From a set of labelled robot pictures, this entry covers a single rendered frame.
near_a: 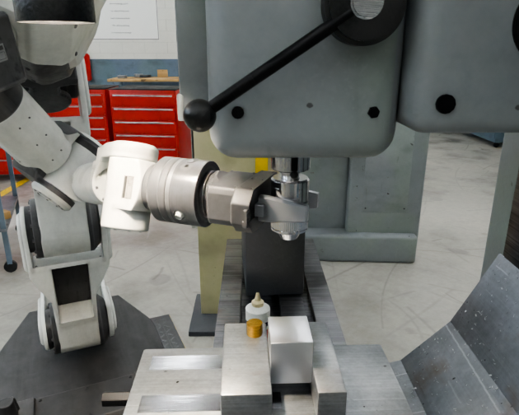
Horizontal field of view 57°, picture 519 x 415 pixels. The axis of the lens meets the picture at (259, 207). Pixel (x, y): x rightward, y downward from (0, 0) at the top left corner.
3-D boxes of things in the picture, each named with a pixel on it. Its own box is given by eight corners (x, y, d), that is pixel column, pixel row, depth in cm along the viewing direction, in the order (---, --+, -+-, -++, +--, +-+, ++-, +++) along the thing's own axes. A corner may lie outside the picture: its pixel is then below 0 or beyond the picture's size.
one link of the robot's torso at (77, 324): (42, 328, 139) (14, 193, 112) (112, 314, 147) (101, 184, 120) (44, 371, 128) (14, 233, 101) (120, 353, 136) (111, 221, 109)
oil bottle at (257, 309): (245, 357, 78) (245, 299, 75) (245, 343, 82) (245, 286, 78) (269, 357, 78) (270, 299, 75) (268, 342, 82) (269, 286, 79)
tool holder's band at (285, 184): (263, 184, 58) (263, 176, 58) (290, 177, 61) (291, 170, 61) (289, 193, 55) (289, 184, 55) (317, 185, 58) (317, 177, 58)
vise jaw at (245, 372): (221, 423, 55) (220, 395, 54) (225, 346, 70) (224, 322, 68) (272, 421, 56) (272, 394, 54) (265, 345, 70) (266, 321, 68)
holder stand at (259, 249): (245, 296, 97) (244, 204, 91) (241, 253, 118) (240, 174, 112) (303, 294, 98) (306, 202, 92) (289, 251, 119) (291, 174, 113)
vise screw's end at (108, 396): (102, 409, 62) (100, 397, 62) (105, 400, 64) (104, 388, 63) (133, 408, 62) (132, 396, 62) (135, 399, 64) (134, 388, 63)
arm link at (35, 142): (33, 191, 90) (-54, 122, 70) (77, 140, 94) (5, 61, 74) (75, 217, 86) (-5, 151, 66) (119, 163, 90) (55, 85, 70)
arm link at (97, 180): (119, 137, 62) (93, 143, 73) (110, 206, 62) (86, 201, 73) (166, 147, 65) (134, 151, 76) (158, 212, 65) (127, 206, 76)
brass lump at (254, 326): (246, 338, 65) (246, 327, 64) (246, 329, 67) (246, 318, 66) (263, 338, 65) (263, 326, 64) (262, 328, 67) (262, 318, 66)
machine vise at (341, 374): (123, 472, 57) (114, 398, 54) (147, 387, 71) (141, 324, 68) (410, 463, 58) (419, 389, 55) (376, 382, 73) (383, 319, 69)
